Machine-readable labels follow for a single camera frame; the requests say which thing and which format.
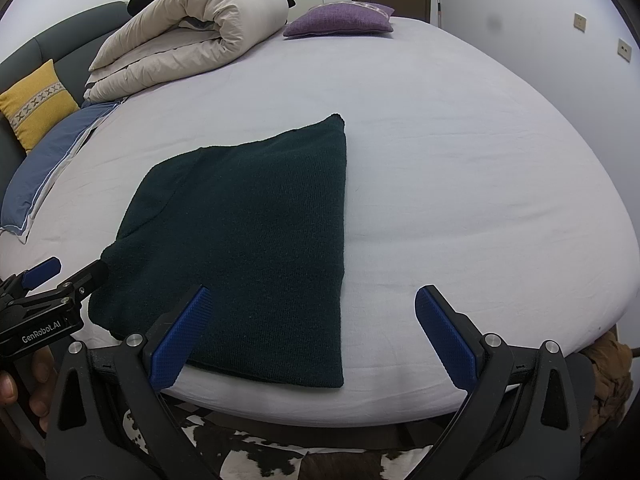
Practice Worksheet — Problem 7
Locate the blue pillow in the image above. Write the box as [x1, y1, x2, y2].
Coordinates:
[0, 100, 124, 245]

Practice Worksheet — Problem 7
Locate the brown cloth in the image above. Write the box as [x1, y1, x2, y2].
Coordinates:
[582, 332, 634, 426]

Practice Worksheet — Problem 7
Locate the cowhide pattern rug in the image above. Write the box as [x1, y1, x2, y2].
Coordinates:
[120, 404, 437, 480]

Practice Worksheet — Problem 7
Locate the bed with white sheet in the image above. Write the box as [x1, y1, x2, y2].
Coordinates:
[0, 12, 640, 419]

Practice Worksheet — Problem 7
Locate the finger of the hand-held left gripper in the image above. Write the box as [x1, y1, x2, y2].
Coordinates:
[56, 258, 110, 307]
[22, 256, 62, 291]

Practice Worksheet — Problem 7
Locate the beige rolled duvet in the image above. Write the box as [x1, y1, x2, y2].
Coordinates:
[82, 0, 291, 106]

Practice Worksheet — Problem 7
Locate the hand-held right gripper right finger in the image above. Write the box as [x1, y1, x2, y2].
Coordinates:
[415, 285, 584, 480]

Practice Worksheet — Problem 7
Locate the grey upholstered headboard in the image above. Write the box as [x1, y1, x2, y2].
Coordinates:
[0, 1, 130, 201]

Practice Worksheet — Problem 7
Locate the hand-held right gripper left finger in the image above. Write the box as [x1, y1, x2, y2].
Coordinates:
[45, 285, 216, 480]

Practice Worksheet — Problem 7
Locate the dark green knit sweater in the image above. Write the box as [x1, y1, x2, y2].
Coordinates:
[87, 113, 349, 390]

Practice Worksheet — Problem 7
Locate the person's left hand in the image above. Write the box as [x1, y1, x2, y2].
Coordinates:
[0, 347, 59, 431]

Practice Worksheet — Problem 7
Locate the purple cushion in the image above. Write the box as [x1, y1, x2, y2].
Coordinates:
[282, 2, 396, 38]

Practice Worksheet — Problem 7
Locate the yellow cushion with patterned band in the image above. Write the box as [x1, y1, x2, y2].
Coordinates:
[0, 59, 81, 154]

